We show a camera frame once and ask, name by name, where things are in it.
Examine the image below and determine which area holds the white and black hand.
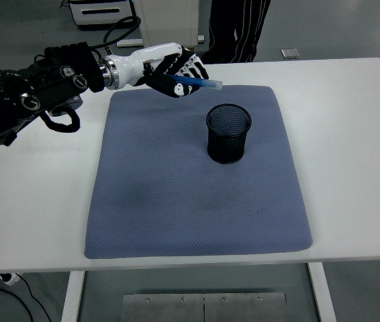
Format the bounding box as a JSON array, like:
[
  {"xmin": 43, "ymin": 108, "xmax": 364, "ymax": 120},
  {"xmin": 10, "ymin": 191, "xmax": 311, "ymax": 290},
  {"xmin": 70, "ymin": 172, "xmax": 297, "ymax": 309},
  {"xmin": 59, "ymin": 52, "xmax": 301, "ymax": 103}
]
[{"xmin": 114, "ymin": 42, "xmax": 210, "ymax": 99}]

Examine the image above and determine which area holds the blue marker with clear cap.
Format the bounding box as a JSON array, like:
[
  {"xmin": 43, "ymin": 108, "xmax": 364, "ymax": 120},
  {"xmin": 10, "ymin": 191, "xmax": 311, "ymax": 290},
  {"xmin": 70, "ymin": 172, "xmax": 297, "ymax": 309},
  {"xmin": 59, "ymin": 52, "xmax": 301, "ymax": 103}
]
[{"xmin": 169, "ymin": 74, "xmax": 224, "ymax": 91}]

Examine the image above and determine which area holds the black mesh pen holder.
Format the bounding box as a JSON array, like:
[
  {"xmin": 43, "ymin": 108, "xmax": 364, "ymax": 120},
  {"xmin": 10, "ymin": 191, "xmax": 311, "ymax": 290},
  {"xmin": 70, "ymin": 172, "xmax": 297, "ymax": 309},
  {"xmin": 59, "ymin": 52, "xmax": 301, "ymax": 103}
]
[{"xmin": 205, "ymin": 103, "xmax": 253, "ymax": 165}]

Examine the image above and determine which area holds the white base bar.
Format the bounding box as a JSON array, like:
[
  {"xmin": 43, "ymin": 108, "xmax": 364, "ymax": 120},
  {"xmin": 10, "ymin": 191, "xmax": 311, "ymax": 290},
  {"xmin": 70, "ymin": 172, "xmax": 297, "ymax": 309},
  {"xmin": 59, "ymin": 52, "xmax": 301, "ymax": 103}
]
[{"xmin": 115, "ymin": 34, "xmax": 207, "ymax": 48}]

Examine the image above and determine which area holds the white cabinet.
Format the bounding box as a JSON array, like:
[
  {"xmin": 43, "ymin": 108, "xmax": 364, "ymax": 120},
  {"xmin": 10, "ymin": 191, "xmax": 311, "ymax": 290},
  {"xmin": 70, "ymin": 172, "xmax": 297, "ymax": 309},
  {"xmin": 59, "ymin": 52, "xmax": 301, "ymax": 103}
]
[{"xmin": 134, "ymin": 0, "xmax": 201, "ymax": 50}]

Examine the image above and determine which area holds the white device with black slot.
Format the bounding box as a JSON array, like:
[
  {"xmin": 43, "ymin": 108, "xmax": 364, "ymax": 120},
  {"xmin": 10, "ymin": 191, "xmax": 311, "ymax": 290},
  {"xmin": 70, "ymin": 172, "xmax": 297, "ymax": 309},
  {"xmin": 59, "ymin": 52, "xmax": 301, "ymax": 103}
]
[{"xmin": 68, "ymin": 0, "xmax": 136, "ymax": 27}]

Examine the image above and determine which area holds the person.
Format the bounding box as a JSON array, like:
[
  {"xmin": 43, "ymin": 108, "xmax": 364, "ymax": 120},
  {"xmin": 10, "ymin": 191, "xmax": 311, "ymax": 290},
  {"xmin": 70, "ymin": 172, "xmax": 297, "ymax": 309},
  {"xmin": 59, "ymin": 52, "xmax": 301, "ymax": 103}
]
[{"xmin": 203, "ymin": 0, "xmax": 272, "ymax": 64}]

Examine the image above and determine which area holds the blue textured mat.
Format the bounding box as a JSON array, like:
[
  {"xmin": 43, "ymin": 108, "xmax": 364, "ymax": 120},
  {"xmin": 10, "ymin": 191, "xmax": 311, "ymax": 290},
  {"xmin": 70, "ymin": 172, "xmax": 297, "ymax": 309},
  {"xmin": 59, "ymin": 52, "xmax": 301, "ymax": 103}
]
[{"xmin": 84, "ymin": 85, "xmax": 314, "ymax": 260}]

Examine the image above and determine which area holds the small grey floor plate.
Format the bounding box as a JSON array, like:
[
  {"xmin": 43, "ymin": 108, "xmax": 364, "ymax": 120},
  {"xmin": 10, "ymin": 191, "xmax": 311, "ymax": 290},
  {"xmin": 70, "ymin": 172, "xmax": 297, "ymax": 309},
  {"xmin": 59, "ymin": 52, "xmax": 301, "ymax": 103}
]
[{"xmin": 280, "ymin": 48, "xmax": 301, "ymax": 60}]

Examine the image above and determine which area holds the white table leg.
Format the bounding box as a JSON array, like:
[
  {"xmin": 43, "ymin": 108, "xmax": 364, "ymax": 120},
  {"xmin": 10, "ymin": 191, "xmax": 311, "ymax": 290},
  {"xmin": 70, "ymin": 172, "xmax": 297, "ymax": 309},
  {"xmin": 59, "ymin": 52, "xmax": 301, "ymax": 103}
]
[
  {"xmin": 307, "ymin": 262, "xmax": 337, "ymax": 322},
  {"xmin": 60, "ymin": 270, "xmax": 86, "ymax": 322}
]

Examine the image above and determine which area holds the white power strip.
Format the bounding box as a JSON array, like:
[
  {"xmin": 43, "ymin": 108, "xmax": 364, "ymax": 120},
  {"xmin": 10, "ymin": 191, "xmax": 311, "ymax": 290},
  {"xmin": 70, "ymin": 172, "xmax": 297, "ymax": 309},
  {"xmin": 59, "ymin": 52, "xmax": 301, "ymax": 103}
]
[{"xmin": 0, "ymin": 272, "xmax": 21, "ymax": 286}]

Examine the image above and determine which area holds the grey metal plate with screws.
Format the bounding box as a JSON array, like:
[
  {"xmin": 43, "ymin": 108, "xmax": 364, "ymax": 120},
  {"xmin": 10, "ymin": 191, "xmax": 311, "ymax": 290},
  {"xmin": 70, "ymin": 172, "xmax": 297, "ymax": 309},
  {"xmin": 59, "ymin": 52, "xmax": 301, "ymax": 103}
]
[{"xmin": 122, "ymin": 292, "xmax": 287, "ymax": 322}]

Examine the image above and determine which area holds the black floor cable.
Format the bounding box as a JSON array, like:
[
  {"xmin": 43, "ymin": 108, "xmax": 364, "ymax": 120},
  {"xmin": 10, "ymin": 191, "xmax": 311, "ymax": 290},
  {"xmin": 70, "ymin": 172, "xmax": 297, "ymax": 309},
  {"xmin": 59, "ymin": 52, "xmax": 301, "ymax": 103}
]
[{"xmin": 0, "ymin": 273, "xmax": 53, "ymax": 322}]

